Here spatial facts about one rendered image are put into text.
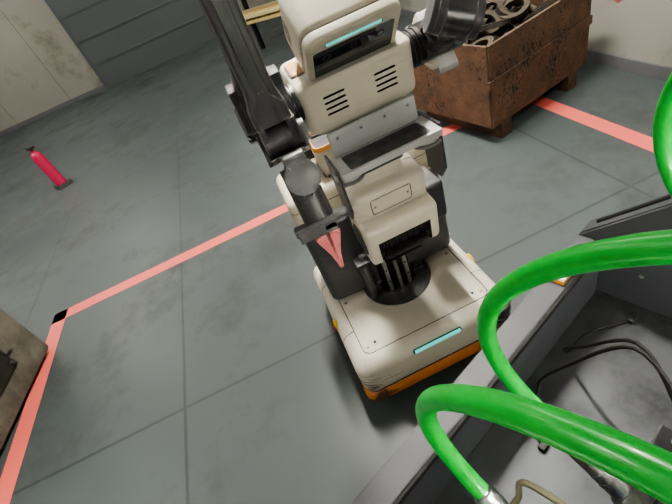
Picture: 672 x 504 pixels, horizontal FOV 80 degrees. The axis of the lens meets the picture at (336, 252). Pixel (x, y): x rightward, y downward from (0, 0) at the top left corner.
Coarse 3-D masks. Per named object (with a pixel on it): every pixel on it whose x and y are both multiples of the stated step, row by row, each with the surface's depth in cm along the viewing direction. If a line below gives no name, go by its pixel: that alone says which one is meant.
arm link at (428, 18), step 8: (432, 0) 77; (440, 0) 76; (448, 0) 76; (480, 0) 76; (432, 8) 76; (440, 8) 76; (480, 8) 76; (424, 16) 83; (432, 16) 77; (440, 16) 76; (480, 16) 76; (424, 24) 82; (432, 24) 78; (440, 24) 77; (480, 24) 77; (424, 32) 81; (432, 32) 80; (472, 32) 79; (472, 40) 81
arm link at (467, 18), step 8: (456, 0) 76; (464, 0) 76; (472, 0) 76; (448, 8) 76; (456, 8) 76; (464, 8) 76; (472, 8) 76; (448, 16) 76; (456, 16) 76; (464, 16) 76; (472, 16) 76; (448, 24) 78; (456, 24) 77; (464, 24) 77; (472, 24) 77; (440, 32) 80; (448, 32) 79; (456, 32) 79; (464, 32) 79; (456, 40) 82
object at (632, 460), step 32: (448, 384) 21; (416, 416) 27; (480, 416) 18; (512, 416) 16; (544, 416) 14; (576, 416) 14; (448, 448) 29; (576, 448) 13; (608, 448) 12; (640, 448) 12; (480, 480) 30; (640, 480) 12
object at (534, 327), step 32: (544, 288) 62; (576, 288) 65; (512, 320) 60; (544, 320) 59; (480, 352) 58; (512, 352) 57; (544, 352) 66; (480, 384) 55; (448, 416) 53; (416, 448) 52; (384, 480) 50; (416, 480) 49; (448, 480) 58
